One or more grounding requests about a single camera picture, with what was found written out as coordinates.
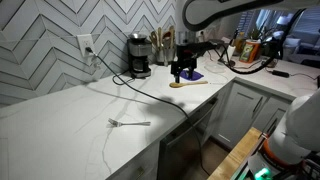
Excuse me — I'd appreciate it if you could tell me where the clear plastic container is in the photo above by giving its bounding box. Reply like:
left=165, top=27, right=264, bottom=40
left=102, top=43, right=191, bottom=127
left=203, top=63, right=228, bottom=75

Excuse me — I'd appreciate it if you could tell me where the large light wooden ladle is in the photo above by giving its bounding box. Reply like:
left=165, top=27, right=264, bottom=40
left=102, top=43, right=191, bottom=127
left=167, top=25, right=176, bottom=49

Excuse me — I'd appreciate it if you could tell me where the light wooden spoon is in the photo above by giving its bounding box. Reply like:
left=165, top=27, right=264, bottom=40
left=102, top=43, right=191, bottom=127
left=169, top=80, right=209, bottom=89

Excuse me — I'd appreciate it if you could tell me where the grey cabinet door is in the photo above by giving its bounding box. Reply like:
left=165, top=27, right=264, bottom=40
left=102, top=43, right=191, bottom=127
left=216, top=81, right=264, bottom=149
left=253, top=95, right=290, bottom=134

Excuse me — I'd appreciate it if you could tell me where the black power adapter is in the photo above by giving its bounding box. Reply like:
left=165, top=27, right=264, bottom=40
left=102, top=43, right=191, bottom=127
left=271, top=69, right=291, bottom=79

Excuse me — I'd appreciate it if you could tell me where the white knife holder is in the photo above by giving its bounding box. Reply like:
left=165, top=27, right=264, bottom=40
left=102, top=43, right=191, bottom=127
left=226, top=30, right=238, bottom=62

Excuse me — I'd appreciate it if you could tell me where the white wall outlet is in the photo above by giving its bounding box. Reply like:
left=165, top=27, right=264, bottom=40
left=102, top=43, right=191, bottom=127
left=76, top=33, right=97, bottom=58

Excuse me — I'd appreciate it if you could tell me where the purple silicone mat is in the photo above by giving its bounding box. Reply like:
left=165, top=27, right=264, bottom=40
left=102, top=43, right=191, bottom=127
left=178, top=69, right=205, bottom=82

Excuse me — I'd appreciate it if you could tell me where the black steel coffee maker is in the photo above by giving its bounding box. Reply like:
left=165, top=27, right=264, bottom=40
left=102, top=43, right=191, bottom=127
left=126, top=32, right=153, bottom=80

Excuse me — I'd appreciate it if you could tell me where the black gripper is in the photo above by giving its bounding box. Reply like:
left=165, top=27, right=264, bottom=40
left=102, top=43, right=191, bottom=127
left=170, top=43, right=198, bottom=84

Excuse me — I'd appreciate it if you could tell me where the silver metal fork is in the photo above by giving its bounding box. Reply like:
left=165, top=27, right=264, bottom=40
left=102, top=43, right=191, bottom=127
left=107, top=117, right=152, bottom=128

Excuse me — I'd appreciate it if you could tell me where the dark built-in dishwasher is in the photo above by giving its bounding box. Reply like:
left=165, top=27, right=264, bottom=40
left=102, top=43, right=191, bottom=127
left=156, top=96, right=219, bottom=180

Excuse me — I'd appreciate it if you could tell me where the glass electric kettle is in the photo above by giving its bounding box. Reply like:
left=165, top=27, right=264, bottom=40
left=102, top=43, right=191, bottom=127
left=175, top=30, right=198, bottom=46

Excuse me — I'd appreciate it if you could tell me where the long black power cord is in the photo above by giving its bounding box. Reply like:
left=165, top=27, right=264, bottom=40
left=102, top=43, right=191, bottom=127
left=85, top=47, right=212, bottom=177

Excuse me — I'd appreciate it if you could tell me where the long wooden stick handle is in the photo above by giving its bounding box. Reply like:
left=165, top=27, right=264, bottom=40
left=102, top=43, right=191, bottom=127
left=157, top=27, right=164, bottom=51

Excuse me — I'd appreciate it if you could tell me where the dark brown wooden spoon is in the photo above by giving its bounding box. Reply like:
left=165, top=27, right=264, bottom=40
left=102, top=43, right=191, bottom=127
left=149, top=30, right=159, bottom=51

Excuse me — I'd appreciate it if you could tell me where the metallic utensil storage bucket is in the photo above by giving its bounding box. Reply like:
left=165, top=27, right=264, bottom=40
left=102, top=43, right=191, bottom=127
left=155, top=46, right=177, bottom=66

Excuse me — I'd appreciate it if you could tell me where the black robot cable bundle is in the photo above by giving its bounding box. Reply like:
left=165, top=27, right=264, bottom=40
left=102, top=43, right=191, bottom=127
left=213, top=8, right=306, bottom=75

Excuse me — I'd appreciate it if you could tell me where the grey cabinet drawer front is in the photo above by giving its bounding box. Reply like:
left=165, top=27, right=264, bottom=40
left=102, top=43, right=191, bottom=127
left=109, top=143, right=161, bottom=180

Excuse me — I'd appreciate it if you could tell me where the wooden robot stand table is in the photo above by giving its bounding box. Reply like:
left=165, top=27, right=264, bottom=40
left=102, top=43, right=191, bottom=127
left=206, top=126, right=264, bottom=180

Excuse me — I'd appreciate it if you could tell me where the orange green carton box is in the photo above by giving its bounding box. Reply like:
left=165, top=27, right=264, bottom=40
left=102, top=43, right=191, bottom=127
left=238, top=39, right=262, bottom=64

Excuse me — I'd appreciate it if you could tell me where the green potted plant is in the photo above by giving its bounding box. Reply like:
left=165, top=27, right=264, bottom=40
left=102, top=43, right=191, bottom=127
left=249, top=27, right=268, bottom=42

